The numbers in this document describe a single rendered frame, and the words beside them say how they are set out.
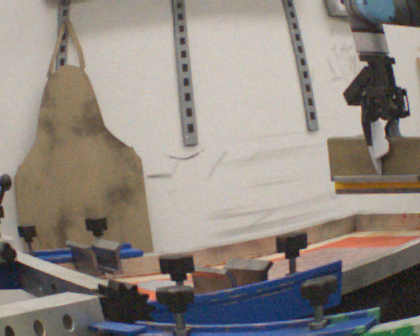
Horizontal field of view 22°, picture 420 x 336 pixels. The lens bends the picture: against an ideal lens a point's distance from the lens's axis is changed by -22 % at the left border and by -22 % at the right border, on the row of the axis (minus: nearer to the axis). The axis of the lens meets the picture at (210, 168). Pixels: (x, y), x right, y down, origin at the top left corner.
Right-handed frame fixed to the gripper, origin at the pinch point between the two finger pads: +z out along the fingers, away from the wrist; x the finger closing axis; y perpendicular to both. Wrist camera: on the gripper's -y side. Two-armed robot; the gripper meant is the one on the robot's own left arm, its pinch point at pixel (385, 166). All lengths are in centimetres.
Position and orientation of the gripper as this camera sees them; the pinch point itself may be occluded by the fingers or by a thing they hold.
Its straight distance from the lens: 199.3
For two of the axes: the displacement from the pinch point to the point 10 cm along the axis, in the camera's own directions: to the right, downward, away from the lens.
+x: 8.5, -1.2, 5.1
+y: 5.1, -0.1, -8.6
